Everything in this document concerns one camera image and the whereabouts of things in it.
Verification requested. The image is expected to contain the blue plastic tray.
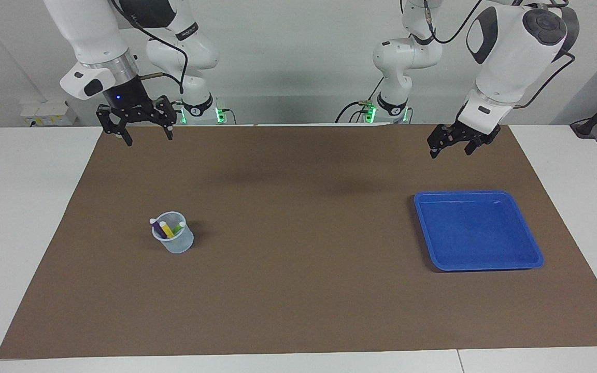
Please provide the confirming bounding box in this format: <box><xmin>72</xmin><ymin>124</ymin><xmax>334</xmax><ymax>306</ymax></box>
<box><xmin>414</xmin><ymin>190</ymin><xmax>544</xmax><ymax>272</ymax></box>

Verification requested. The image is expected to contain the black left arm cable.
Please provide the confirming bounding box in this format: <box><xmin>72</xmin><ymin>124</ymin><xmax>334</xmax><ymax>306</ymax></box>
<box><xmin>423</xmin><ymin>0</ymin><xmax>577</xmax><ymax>109</ymax></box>

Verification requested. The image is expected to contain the black base cable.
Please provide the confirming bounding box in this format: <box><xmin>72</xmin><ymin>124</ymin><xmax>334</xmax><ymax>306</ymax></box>
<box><xmin>335</xmin><ymin>101</ymin><xmax>377</xmax><ymax>124</ymax></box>

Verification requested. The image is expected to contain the clear plastic cup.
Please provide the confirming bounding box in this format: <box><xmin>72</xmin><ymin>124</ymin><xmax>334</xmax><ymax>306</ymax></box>
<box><xmin>151</xmin><ymin>211</ymin><xmax>194</xmax><ymax>254</ymax></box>

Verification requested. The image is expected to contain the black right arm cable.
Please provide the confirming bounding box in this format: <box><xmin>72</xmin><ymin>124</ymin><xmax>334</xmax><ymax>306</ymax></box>
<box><xmin>111</xmin><ymin>0</ymin><xmax>189</xmax><ymax>95</ymax></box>

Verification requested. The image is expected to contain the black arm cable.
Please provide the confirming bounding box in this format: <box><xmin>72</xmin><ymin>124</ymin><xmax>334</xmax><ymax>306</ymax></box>
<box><xmin>423</xmin><ymin>0</ymin><xmax>577</xmax><ymax>109</ymax></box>
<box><xmin>111</xmin><ymin>0</ymin><xmax>189</xmax><ymax>95</ymax></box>

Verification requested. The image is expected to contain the brown table mat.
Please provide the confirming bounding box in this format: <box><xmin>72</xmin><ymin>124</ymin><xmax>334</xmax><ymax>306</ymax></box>
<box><xmin>0</xmin><ymin>124</ymin><xmax>597</xmax><ymax>360</ymax></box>

